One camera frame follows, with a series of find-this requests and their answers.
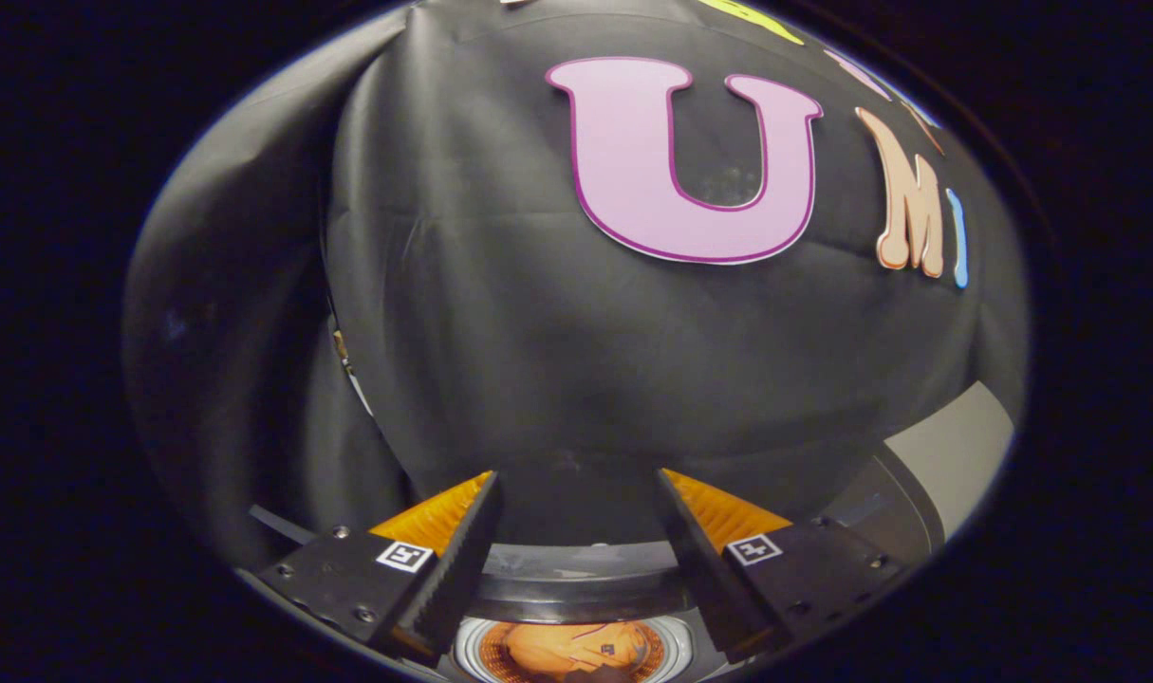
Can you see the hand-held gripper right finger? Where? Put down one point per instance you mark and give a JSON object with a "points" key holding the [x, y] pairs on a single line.
{"points": [[699, 569]]}

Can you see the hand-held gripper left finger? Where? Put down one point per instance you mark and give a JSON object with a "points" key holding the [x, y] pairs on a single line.
{"points": [[453, 569]]}

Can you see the grey washing machine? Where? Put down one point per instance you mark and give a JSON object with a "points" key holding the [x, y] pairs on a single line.
{"points": [[576, 593]]}

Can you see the yellow polo shirt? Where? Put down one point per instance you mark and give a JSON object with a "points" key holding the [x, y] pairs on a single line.
{"points": [[557, 650]]}

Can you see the black backdrop cloth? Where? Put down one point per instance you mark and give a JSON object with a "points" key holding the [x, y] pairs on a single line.
{"points": [[491, 313]]}

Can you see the beige cabinet with dark frame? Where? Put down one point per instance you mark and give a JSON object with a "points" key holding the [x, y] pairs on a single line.
{"points": [[956, 446]]}

